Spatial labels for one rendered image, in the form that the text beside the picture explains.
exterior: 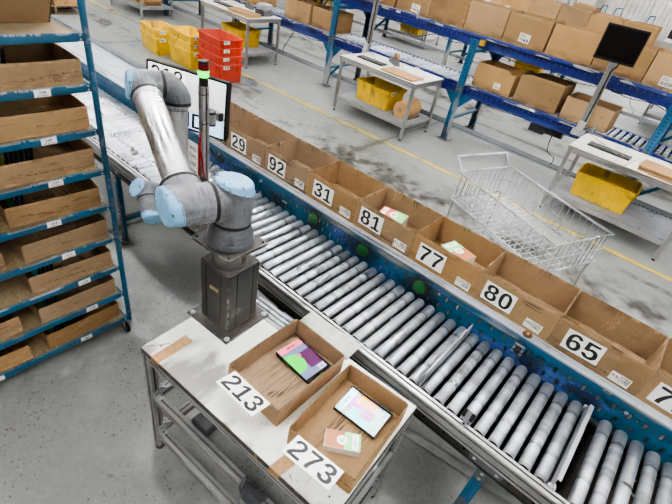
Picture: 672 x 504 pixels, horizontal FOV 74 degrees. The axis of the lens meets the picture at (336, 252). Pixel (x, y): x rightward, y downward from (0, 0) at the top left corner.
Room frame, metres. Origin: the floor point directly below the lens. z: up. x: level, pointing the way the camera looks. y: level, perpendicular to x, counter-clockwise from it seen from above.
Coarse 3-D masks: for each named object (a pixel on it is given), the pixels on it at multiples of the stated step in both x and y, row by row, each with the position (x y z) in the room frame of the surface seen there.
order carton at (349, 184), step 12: (324, 168) 2.54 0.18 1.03; (336, 168) 2.64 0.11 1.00; (348, 168) 2.62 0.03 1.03; (312, 180) 2.40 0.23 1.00; (324, 180) 2.35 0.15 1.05; (336, 180) 2.66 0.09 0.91; (348, 180) 2.61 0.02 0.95; (360, 180) 2.56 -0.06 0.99; (372, 180) 2.51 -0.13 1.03; (336, 192) 2.29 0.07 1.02; (348, 192) 2.55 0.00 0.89; (360, 192) 2.54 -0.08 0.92; (372, 192) 2.49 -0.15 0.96; (324, 204) 2.33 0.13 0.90; (336, 204) 2.28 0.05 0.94; (348, 204) 2.24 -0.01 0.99
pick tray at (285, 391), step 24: (288, 336) 1.36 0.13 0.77; (312, 336) 1.34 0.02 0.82; (240, 360) 1.13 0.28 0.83; (264, 360) 1.21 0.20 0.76; (336, 360) 1.26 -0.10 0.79; (264, 384) 1.09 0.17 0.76; (288, 384) 1.12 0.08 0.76; (312, 384) 1.08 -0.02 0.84; (264, 408) 0.97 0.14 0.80; (288, 408) 0.97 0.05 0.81
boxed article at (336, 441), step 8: (328, 432) 0.93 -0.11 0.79; (336, 432) 0.93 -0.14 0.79; (344, 432) 0.94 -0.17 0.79; (328, 440) 0.90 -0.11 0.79; (336, 440) 0.90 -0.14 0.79; (344, 440) 0.91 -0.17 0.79; (352, 440) 0.91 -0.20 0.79; (360, 440) 0.92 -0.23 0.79; (328, 448) 0.87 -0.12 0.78; (336, 448) 0.87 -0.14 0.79; (344, 448) 0.88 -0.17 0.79; (352, 448) 0.88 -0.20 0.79
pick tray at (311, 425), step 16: (352, 368) 1.20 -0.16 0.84; (336, 384) 1.14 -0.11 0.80; (352, 384) 1.18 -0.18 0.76; (368, 384) 1.16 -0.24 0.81; (320, 400) 1.04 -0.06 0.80; (336, 400) 1.09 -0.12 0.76; (384, 400) 1.12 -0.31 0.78; (400, 400) 1.09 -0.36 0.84; (304, 416) 0.95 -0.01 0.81; (320, 416) 1.00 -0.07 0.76; (336, 416) 1.02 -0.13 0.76; (400, 416) 1.01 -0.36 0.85; (288, 432) 0.88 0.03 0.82; (304, 432) 0.93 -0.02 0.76; (320, 432) 0.94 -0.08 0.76; (352, 432) 0.96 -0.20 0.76; (384, 432) 0.99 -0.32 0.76; (320, 448) 0.88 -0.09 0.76; (368, 448) 0.92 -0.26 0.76; (336, 464) 0.83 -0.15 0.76; (352, 464) 0.84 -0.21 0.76; (368, 464) 0.83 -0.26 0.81; (352, 480) 0.75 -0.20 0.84
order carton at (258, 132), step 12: (252, 120) 3.05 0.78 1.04; (264, 120) 3.07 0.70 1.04; (240, 132) 2.78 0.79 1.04; (252, 132) 3.05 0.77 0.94; (264, 132) 3.07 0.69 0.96; (276, 132) 3.00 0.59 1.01; (288, 132) 2.93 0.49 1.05; (228, 144) 2.86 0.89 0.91; (252, 144) 2.71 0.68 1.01; (264, 144) 3.01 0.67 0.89; (264, 156) 2.65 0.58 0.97
